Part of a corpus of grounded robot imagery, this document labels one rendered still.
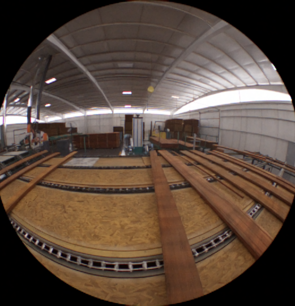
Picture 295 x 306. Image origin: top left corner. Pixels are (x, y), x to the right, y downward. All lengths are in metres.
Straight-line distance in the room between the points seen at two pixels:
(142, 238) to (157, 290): 0.33
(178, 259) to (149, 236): 0.24
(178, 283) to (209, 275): 0.18
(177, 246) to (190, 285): 0.23
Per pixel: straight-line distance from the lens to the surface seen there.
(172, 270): 0.55
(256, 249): 0.83
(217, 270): 0.68
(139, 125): 3.45
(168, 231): 0.63
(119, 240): 0.66
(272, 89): 11.96
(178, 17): 6.22
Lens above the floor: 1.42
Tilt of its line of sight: 14 degrees down
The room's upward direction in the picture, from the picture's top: 1 degrees clockwise
